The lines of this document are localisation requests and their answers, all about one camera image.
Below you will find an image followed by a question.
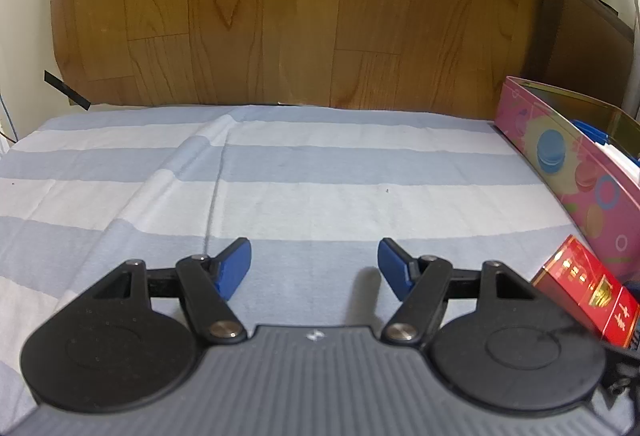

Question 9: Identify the red box with gold print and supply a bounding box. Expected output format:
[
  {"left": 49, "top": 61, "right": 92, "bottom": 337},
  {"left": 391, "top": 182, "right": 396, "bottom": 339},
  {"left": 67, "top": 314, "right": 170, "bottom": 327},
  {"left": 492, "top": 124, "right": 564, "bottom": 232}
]
[{"left": 531, "top": 235, "right": 640, "bottom": 348}]

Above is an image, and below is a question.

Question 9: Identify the blue striped bed sheet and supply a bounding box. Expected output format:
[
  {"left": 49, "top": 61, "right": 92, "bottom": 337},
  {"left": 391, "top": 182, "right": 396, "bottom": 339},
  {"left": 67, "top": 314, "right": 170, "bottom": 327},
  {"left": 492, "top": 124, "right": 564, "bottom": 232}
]
[{"left": 0, "top": 104, "right": 601, "bottom": 436}]

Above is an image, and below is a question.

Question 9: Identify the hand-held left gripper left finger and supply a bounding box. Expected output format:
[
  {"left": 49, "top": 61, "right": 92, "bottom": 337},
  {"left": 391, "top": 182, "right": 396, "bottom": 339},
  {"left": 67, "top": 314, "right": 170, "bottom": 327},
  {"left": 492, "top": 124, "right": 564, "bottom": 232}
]
[{"left": 92, "top": 237, "right": 252, "bottom": 346}]

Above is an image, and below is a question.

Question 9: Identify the blue plastic item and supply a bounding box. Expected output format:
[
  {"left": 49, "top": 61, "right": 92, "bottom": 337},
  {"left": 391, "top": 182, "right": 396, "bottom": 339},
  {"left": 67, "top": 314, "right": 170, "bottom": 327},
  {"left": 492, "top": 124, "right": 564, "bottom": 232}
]
[{"left": 570, "top": 119, "right": 613, "bottom": 152}]

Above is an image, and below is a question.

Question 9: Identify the wooden headboard panel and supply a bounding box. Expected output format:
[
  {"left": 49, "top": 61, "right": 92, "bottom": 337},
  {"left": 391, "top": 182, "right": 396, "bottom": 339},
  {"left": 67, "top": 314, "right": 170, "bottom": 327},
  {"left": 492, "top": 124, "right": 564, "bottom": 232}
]
[{"left": 50, "top": 0, "right": 573, "bottom": 119}]

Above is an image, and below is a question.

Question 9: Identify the black tape strip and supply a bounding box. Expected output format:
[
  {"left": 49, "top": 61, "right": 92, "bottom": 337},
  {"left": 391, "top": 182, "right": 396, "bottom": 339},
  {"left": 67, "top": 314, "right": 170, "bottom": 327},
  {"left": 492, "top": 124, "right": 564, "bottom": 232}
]
[{"left": 44, "top": 70, "right": 92, "bottom": 111}]

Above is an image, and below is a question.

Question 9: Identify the brown cushion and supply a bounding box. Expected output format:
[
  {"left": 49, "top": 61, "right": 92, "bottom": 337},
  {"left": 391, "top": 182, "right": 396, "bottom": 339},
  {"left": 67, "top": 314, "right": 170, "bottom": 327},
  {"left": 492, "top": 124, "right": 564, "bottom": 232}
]
[{"left": 525, "top": 0, "right": 636, "bottom": 109}]

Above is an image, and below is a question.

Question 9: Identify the pink tin box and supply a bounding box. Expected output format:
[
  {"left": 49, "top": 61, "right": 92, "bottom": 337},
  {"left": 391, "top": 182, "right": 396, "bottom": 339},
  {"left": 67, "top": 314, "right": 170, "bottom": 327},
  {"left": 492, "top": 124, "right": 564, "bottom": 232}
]
[{"left": 494, "top": 75, "right": 640, "bottom": 284}]

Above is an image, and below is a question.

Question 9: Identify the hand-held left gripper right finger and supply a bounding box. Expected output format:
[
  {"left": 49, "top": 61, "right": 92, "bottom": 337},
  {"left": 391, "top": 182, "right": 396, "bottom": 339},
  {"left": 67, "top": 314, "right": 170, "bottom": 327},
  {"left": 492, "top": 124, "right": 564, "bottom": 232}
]
[{"left": 377, "top": 237, "right": 543, "bottom": 346}]

